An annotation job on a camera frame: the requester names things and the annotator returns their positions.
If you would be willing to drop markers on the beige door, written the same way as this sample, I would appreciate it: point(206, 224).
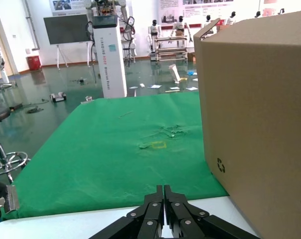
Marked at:
point(1, 49)

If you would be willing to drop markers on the metal workbench rack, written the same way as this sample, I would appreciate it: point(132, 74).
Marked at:
point(170, 51)

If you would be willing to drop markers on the white robot on pedestal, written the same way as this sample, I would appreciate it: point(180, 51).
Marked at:
point(104, 10)

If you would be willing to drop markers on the wide wall info board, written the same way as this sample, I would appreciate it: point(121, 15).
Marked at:
point(197, 6)

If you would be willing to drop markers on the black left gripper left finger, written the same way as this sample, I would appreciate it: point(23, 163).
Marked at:
point(150, 219)

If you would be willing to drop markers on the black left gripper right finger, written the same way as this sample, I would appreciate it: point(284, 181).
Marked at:
point(183, 219)

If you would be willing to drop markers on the small floor cardboard box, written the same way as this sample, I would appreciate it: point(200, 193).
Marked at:
point(191, 57)

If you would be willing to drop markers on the white Tianqing robot pedestal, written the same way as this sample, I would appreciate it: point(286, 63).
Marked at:
point(110, 62)

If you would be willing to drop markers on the black round stool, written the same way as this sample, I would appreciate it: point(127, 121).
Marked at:
point(126, 50)

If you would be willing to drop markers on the cardboard box on rack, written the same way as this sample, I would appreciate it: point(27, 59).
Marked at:
point(222, 28)
point(179, 33)

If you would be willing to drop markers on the red white wall poster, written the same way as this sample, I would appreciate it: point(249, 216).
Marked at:
point(65, 5)

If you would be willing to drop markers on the grey wall pipe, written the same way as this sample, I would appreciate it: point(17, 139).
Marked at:
point(31, 20)

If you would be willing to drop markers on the white black humanoid robot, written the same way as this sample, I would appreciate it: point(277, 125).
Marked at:
point(207, 23)
point(154, 28)
point(179, 26)
point(231, 20)
point(257, 14)

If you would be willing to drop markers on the tilted white carton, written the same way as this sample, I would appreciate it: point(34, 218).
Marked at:
point(175, 73)

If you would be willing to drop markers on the red bin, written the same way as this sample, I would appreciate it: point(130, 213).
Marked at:
point(33, 63)

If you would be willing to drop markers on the large metal table clamp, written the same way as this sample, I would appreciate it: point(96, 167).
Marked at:
point(11, 199)

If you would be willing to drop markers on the pale floor stick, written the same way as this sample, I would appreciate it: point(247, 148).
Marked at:
point(172, 90)

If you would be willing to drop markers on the large brown cardboard box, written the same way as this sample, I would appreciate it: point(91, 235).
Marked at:
point(252, 99)

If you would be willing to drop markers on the green table cloth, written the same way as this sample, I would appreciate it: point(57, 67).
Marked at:
point(90, 161)

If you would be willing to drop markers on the dark display screen on stand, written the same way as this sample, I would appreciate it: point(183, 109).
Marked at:
point(65, 28)

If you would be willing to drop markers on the yellow floor item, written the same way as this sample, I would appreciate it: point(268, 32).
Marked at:
point(183, 79)

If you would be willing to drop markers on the black white floor device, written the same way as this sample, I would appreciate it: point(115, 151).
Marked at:
point(58, 97)

